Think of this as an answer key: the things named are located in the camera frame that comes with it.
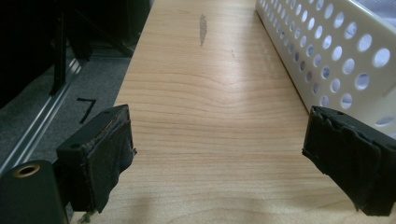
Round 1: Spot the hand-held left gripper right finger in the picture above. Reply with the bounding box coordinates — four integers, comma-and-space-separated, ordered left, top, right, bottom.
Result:
302, 105, 396, 217

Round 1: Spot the white perforated plastic basket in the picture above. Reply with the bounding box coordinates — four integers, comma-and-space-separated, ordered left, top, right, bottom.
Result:
255, 0, 396, 140

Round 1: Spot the black metal stand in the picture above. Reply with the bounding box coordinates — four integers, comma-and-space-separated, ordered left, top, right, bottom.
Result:
49, 8, 134, 96

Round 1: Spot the aluminium floor rail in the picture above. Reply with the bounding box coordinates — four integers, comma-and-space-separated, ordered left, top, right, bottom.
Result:
0, 57, 87, 175

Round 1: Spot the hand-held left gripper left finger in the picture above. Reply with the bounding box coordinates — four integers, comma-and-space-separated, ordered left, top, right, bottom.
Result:
55, 104, 138, 214

